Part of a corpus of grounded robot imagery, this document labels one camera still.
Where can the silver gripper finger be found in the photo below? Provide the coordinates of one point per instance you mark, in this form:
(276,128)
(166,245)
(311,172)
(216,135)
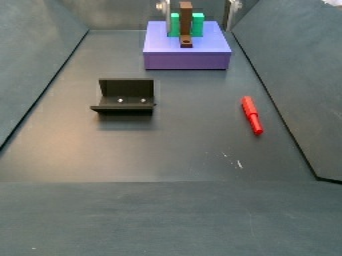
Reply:
(164,8)
(234,5)

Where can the red peg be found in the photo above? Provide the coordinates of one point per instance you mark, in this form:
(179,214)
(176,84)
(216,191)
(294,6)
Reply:
(251,114)

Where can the purple base board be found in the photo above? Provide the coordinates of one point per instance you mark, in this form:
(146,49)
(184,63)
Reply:
(163,54)

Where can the green block left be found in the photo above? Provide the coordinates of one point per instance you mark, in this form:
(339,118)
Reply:
(174,25)

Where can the green block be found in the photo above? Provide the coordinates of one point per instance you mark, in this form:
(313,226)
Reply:
(196,25)
(174,25)

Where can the brown upright block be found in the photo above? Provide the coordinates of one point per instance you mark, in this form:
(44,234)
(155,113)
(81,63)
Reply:
(184,21)

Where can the green block right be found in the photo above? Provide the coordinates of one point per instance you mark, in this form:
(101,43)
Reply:
(196,25)

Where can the black angled holder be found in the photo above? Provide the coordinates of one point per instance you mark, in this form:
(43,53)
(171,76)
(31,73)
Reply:
(125,94)

